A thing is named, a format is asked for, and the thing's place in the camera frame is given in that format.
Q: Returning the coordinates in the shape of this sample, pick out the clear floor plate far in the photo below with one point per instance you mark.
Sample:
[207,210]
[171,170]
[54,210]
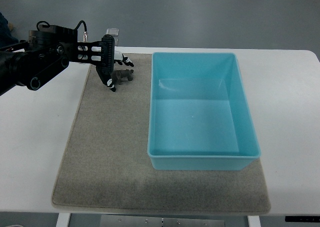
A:
[112,31]

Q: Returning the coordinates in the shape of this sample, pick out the brown toy hippo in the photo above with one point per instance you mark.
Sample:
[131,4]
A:
[118,75]

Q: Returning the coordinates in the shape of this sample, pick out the black table control panel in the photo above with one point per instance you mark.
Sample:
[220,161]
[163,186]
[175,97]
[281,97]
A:
[302,219]

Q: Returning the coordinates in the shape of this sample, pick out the blue plastic box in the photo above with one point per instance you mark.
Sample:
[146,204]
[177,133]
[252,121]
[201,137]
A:
[199,115]

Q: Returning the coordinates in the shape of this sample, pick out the metal table crossbar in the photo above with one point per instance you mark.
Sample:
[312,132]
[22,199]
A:
[144,221]

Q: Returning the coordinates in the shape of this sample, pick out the person leg in jeans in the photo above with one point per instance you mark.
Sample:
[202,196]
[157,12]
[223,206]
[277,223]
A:
[6,38]

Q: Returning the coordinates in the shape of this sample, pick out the clear floor plate near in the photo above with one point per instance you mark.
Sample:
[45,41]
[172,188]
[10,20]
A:
[116,41]

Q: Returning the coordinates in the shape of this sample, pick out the beige shoe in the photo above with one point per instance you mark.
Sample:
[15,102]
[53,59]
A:
[10,26]

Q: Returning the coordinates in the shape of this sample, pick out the clear floor plate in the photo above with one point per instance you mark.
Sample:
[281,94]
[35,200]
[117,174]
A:
[112,31]
[116,41]

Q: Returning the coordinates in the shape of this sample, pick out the grey felt mat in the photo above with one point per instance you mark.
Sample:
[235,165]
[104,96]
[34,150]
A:
[105,166]

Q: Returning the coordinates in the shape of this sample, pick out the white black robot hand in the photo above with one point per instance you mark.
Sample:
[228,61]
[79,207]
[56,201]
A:
[105,75]

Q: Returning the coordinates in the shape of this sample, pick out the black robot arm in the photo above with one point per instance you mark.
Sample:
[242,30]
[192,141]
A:
[47,52]

